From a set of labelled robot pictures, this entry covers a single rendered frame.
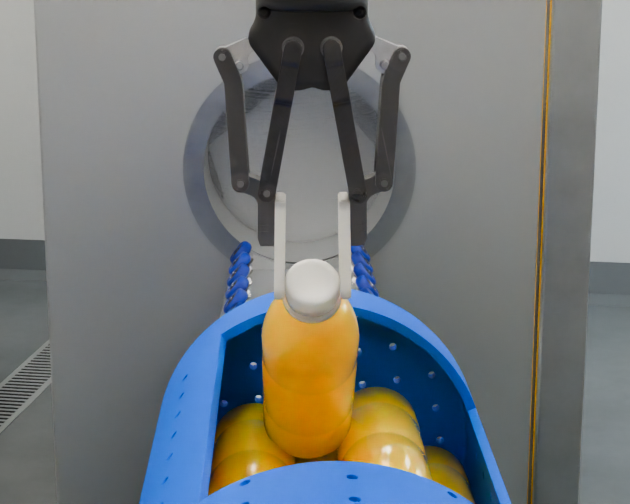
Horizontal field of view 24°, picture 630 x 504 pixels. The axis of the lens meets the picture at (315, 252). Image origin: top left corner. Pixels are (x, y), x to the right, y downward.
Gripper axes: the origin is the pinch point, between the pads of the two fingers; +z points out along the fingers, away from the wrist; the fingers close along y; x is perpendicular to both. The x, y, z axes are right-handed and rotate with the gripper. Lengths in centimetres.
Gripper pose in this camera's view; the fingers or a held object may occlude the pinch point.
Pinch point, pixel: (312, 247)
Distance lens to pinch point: 101.0
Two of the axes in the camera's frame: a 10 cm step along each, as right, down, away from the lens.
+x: 0.2, 2.4, -9.7
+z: 0.0, 9.7, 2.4
